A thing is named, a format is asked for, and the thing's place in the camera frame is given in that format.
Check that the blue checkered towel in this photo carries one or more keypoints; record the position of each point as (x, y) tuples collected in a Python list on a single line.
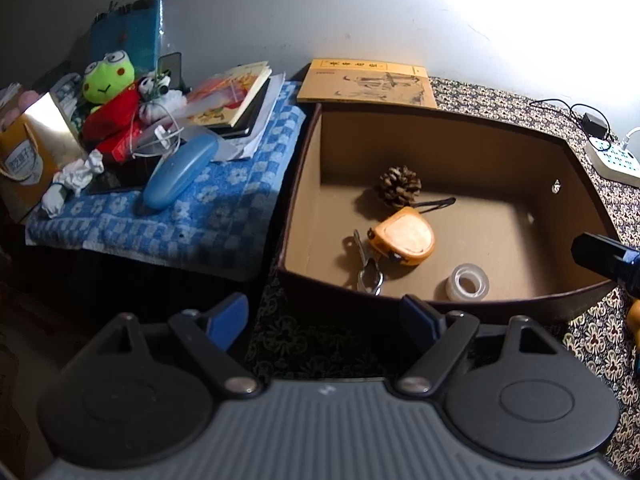
[(219, 224)]

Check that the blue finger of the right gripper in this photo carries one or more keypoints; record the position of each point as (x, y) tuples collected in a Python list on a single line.
[(605, 256)]

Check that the wooden gourd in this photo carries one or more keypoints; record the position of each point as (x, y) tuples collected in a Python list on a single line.
[(633, 322)]

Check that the stack of books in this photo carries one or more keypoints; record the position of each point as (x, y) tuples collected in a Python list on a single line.
[(236, 104)]

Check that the white power strip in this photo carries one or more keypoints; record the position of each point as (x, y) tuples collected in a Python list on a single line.
[(613, 161)]

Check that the black power adapter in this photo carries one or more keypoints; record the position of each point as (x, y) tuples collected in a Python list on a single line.
[(595, 126)]

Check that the brown pine cone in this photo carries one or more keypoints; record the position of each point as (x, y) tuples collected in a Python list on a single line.
[(398, 187)]

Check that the brown cardboard box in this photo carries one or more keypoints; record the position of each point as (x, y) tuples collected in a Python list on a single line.
[(508, 199)]

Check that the small white panda plush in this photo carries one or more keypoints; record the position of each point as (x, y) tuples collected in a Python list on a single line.
[(157, 99)]

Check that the gold paper gift bag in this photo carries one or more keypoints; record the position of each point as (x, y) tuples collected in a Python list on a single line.
[(39, 143)]

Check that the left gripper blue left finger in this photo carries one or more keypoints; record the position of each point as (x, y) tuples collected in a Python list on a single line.
[(227, 320)]

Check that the orange tape measure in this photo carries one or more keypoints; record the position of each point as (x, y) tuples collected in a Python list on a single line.
[(406, 236)]

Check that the blue glasses case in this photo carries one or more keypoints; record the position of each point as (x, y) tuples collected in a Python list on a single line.
[(177, 172)]

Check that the clear tape roll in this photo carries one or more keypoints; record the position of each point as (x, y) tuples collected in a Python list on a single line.
[(467, 282)]

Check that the green frog plush toy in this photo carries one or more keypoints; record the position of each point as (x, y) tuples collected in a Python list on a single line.
[(109, 86)]

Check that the black smartphone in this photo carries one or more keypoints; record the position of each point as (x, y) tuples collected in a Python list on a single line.
[(170, 66)]

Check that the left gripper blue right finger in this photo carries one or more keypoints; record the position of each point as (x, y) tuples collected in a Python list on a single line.
[(432, 322)]

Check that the crumpled white tissue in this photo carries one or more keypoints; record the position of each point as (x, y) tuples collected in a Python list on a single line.
[(71, 180)]

